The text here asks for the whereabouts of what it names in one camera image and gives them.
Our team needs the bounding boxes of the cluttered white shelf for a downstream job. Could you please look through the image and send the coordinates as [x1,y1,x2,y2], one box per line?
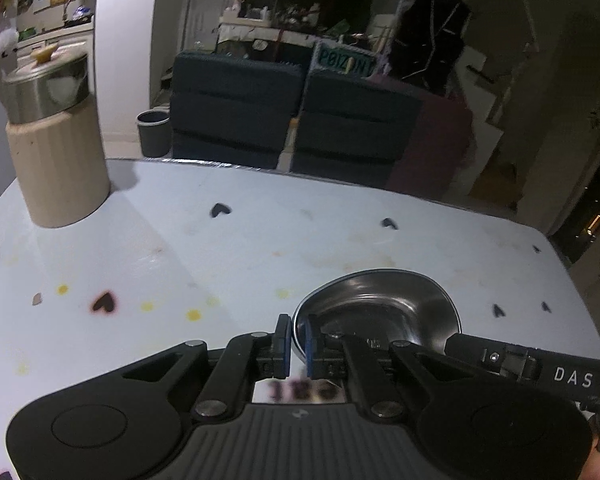
[215,0,399,64]

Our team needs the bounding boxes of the round steel bowl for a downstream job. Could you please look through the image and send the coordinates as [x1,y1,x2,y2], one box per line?
[292,269,462,356]

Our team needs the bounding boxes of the grey waste bin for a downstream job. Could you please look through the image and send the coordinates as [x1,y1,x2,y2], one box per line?
[136,110,172,158]

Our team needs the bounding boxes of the beige ribbed canister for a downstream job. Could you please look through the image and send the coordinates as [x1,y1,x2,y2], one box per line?
[0,44,110,228]

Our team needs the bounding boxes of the right dark blue chair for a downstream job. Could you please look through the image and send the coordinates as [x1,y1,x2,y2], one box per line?
[290,70,422,188]

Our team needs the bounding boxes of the maroon cushion chair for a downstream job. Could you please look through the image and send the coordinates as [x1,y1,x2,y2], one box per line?
[370,74,474,200]

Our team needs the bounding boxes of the dark blue chair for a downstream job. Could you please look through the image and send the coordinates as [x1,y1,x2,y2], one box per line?
[170,51,304,169]
[290,70,422,188]

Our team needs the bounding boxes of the left dark blue chair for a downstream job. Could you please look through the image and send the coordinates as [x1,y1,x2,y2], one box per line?
[170,51,304,169]

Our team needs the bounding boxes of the person's hand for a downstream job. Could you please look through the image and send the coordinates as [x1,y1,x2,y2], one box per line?
[578,438,600,480]

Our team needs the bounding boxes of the teal poizon sign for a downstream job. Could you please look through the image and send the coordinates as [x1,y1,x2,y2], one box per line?
[310,39,378,79]

